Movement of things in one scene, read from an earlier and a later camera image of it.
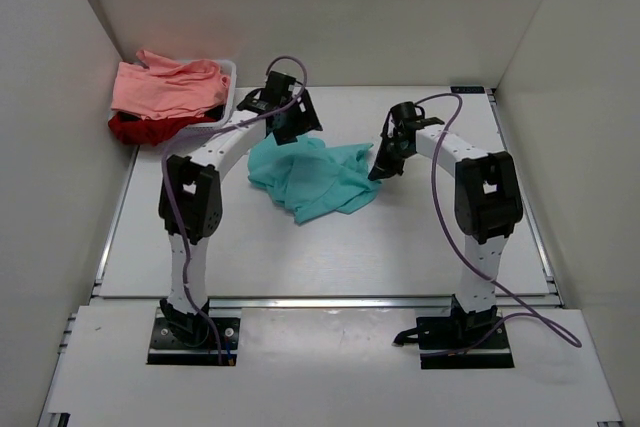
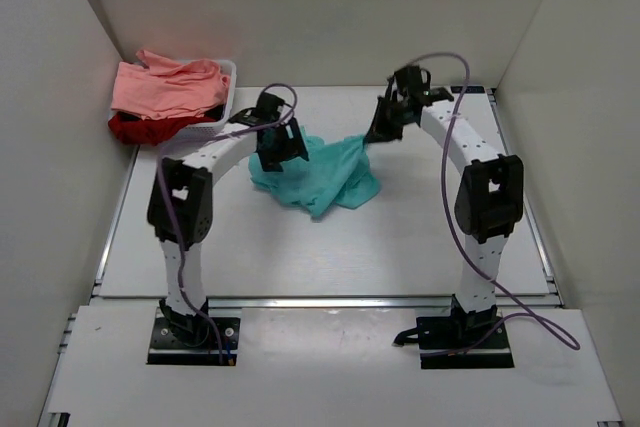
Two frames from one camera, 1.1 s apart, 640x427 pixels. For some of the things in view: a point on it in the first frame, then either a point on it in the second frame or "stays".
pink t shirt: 154,87 stays
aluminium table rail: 392,302 stays
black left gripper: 308,122 to 293,147
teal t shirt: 311,179 stays
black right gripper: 383,169 to 378,132
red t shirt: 133,128 stays
